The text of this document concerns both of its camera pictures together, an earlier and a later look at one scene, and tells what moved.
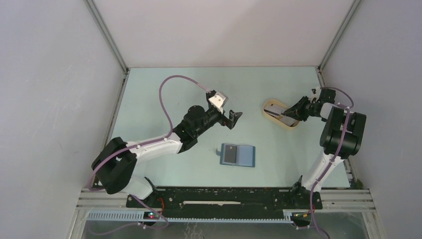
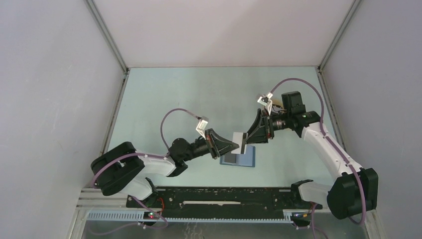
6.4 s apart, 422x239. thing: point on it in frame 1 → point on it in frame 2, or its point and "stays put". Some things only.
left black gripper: x=231 y=120 → x=218 y=145
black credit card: x=230 y=154 stays put
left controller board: x=150 y=215 stays put
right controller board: x=301 y=215 stays put
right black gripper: x=296 y=112 → x=262 y=129
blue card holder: x=232 y=154 stays put
